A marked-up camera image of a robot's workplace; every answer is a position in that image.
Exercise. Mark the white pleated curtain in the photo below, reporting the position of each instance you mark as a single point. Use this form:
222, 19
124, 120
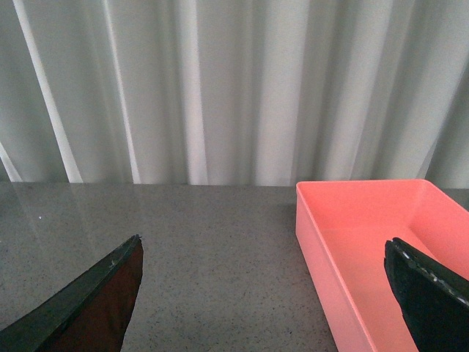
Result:
266, 93

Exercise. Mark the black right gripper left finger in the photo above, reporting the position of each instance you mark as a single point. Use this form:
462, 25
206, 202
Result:
92, 313

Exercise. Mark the pink plastic bin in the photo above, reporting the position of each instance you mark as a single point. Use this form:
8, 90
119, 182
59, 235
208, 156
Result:
342, 228

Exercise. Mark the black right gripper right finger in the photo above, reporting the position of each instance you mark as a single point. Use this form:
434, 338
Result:
433, 299

